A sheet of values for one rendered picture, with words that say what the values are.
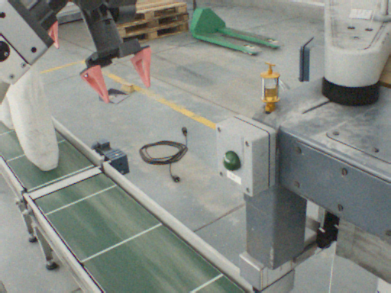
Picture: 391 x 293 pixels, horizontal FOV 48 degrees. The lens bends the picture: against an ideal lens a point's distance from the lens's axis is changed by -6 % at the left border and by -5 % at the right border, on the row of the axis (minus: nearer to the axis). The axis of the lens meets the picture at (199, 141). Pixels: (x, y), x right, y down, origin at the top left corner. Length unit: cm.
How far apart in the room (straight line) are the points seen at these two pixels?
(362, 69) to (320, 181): 18
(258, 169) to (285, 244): 18
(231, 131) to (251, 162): 5
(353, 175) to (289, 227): 21
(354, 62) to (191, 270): 127
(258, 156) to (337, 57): 18
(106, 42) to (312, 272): 170
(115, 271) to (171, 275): 22
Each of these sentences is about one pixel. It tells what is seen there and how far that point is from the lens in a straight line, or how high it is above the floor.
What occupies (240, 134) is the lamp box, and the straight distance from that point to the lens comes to 61.
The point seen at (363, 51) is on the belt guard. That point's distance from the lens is 67.
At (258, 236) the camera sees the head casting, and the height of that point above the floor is 112.
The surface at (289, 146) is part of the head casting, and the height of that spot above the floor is 131.
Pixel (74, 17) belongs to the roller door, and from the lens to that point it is 855.
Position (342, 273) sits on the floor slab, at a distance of 234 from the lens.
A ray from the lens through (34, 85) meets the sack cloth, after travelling 243.
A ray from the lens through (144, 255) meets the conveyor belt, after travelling 188.
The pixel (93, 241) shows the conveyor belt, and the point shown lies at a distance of 200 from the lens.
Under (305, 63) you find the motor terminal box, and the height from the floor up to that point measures 126.
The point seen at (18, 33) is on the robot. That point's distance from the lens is 78.
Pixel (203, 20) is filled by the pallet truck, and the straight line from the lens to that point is 632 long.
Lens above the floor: 161
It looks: 27 degrees down
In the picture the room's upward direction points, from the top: 4 degrees counter-clockwise
